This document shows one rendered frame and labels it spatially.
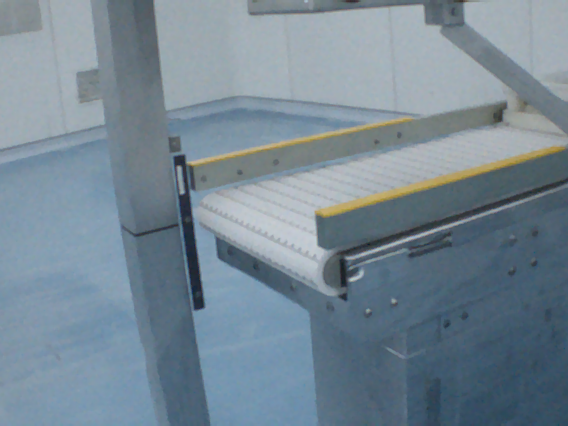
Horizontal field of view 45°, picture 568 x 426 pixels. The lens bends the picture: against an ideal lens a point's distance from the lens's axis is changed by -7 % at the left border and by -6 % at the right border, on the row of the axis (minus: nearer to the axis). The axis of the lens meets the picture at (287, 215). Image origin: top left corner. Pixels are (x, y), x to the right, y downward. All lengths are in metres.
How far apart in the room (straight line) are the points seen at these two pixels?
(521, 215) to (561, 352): 0.31
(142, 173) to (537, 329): 0.55
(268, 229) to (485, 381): 0.37
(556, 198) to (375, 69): 4.66
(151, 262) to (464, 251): 0.37
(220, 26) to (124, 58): 5.88
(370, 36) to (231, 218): 4.72
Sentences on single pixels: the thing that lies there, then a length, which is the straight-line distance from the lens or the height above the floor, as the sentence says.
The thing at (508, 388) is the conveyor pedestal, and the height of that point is 0.52.
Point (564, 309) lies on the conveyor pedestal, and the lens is 1.04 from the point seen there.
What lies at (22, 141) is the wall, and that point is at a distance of 5.88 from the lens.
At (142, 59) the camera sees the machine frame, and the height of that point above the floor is 0.98.
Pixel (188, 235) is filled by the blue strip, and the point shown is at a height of 0.77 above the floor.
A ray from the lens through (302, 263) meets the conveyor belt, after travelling 0.68.
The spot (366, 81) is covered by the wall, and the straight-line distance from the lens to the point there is 5.56.
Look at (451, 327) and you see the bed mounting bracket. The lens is 0.85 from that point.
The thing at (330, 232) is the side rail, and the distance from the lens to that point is 0.64.
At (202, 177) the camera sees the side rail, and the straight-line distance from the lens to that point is 0.87.
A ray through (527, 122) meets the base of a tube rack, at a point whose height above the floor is 0.83.
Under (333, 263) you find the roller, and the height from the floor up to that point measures 0.80.
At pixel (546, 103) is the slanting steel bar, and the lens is 0.76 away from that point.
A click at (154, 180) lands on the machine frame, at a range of 0.87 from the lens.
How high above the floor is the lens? 1.05
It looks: 18 degrees down
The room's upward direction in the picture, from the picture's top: 5 degrees counter-clockwise
